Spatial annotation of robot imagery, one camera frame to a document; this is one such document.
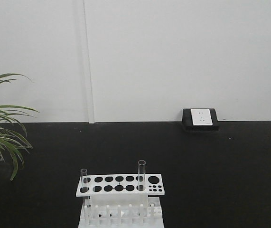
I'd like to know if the white test tube rack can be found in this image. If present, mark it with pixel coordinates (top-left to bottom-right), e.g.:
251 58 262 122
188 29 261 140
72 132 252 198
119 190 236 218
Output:
76 174 165 228

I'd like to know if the white wall power socket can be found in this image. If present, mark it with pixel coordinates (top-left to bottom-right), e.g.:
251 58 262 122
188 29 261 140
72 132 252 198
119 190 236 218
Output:
182 108 219 131

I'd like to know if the tall clear test tube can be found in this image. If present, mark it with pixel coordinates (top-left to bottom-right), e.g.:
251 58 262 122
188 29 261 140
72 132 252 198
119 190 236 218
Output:
137 160 146 191

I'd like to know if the green potted plant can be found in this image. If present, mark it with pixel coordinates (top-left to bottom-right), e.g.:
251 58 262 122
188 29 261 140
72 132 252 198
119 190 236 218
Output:
0 68 40 181

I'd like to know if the short clear test tube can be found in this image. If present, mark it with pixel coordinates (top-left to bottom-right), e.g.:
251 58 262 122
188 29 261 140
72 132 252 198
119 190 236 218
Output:
80 168 90 206

